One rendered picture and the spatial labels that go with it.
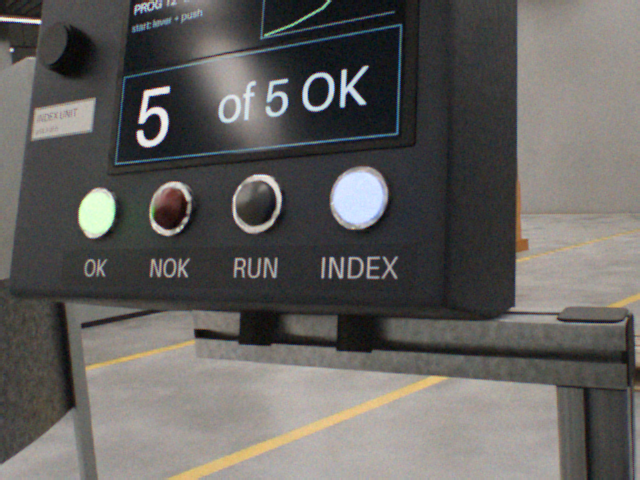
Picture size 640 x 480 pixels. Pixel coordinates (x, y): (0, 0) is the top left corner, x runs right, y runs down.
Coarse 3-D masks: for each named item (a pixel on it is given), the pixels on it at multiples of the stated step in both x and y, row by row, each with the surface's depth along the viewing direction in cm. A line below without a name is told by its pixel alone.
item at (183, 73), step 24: (144, 72) 36; (168, 72) 35; (192, 72) 34; (120, 96) 36; (144, 96) 36; (168, 96) 35; (192, 96) 34; (120, 120) 36; (144, 120) 35; (168, 120) 34; (120, 144) 36; (144, 144) 35; (168, 144) 34
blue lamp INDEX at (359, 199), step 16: (352, 176) 28; (368, 176) 28; (384, 176) 28; (336, 192) 28; (352, 192) 28; (368, 192) 28; (384, 192) 28; (336, 208) 29; (352, 208) 28; (368, 208) 28; (384, 208) 28; (352, 224) 28; (368, 224) 28
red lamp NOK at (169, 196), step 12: (156, 192) 34; (168, 192) 33; (180, 192) 33; (192, 192) 33; (156, 204) 33; (168, 204) 33; (180, 204) 33; (192, 204) 33; (156, 216) 33; (168, 216) 33; (180, 216) 33; (192, 216) 33; (156, 228) 34; (168, 228) 33; (180, 228) 33
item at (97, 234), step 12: (96, 192) 36; (108, 192) 36; (84, 204) 36; (96, 204) 35; (108, 204) 35; (84, 216) 35; (96, 216) 35; (108, 216) 35; (84, 228) 36; (96, 228) 35; (108, 228) 35
